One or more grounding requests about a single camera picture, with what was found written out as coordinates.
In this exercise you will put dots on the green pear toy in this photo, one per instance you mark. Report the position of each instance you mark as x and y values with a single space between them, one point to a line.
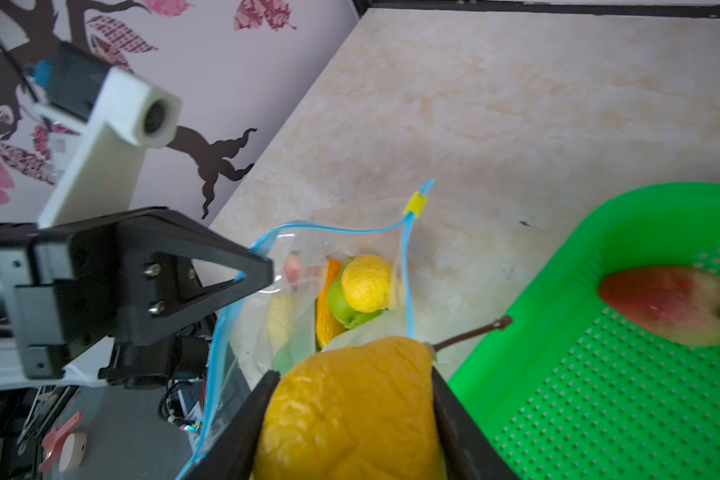
343 312

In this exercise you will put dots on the yellow pear toy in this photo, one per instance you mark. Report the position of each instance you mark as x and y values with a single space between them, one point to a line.
362 412

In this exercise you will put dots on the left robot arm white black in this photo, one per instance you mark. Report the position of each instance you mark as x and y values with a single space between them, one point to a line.
107 300

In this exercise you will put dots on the red strawberry toy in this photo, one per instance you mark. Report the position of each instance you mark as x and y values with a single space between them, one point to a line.
292 269

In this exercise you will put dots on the pale yellow fruit toy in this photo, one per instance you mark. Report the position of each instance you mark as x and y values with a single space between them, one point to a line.
279 320

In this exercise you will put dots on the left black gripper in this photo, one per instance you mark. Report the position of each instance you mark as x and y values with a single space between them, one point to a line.
110 301

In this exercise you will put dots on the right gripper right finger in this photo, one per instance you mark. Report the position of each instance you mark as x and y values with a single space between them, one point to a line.
468 453

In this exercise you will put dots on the green plastic basket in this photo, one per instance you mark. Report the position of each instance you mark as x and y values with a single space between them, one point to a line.
572 390

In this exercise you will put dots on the red apple toy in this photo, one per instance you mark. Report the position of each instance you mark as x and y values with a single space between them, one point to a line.
678 303

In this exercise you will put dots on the clear zip bag blue zipper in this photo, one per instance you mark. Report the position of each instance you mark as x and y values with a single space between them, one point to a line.
303 312

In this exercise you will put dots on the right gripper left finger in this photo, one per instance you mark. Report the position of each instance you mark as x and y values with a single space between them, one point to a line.
232 454

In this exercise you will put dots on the yellow lemon toy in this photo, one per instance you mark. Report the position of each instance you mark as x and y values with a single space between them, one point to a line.
366 283

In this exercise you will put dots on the orange banana toy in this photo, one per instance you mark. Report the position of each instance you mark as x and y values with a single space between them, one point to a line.
326 326

